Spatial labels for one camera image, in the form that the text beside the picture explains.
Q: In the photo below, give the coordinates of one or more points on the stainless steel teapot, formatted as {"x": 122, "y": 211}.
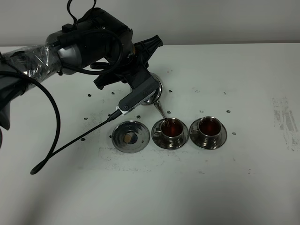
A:
{"x": 155, "y": 97}

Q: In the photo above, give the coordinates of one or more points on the steel teacup far right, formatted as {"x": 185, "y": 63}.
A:
{"x": 207, "y": 126}

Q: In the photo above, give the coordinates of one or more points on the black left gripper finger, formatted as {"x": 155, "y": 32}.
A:
{"x": 145, "y": 49}
{"x": 107, "y": 79}

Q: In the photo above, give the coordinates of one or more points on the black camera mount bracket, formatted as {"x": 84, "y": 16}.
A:
{"x": 142, "y": 80}

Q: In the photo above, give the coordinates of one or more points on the steel saucer far right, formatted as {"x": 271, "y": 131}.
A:
{"x": 209, "y": 142}

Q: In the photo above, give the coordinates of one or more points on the steel saucer near teapot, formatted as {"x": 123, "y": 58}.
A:
{"x": 171, "y": 143}

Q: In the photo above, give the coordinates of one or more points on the steel teacup near teapot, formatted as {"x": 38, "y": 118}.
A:
{"x": 170, "y": 127}

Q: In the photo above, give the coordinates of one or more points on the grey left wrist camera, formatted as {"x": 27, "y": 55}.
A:
{"x": 137, "y": 96}

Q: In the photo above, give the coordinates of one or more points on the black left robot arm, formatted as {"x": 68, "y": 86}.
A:
{"x": 96, "y": 44}

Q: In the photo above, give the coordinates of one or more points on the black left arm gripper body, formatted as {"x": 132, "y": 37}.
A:
{"x": 133, "y": 63}

